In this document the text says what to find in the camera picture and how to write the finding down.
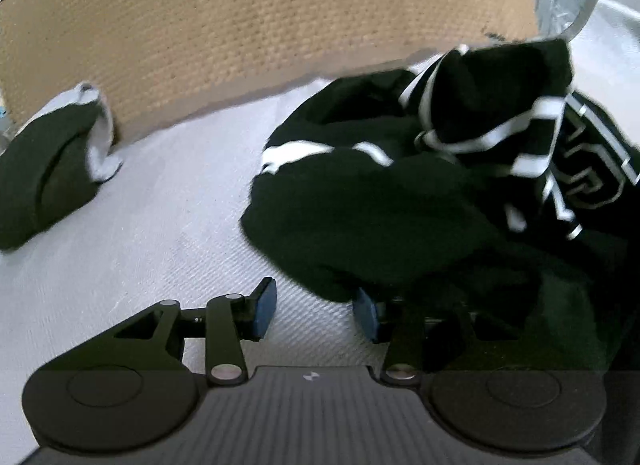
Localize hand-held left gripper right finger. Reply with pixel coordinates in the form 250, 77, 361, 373
352, 287, 507, 387

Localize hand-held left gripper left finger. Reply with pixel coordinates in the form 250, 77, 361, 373
37, 277, 279, 387

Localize black white-print t-shirt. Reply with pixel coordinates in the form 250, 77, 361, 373
240, 37, 640, 376

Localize dark grey folded garment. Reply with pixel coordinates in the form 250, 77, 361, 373
0, 82, 125, 252

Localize woven rattan mattress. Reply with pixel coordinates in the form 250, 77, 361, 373
0, 0, 551, 138

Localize grey line-patterned sheet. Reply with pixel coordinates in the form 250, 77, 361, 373
535, 0, 596, 42

